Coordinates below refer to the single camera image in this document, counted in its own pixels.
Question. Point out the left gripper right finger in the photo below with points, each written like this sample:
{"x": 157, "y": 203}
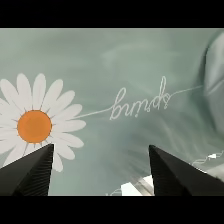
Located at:
{"x": 173, "y": 176}

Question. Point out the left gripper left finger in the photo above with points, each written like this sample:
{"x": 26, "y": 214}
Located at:
{"x": 28, "y": 176}

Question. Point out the grey garment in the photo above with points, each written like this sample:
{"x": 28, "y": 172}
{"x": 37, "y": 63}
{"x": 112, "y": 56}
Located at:
{"x": 215, "y": 76}

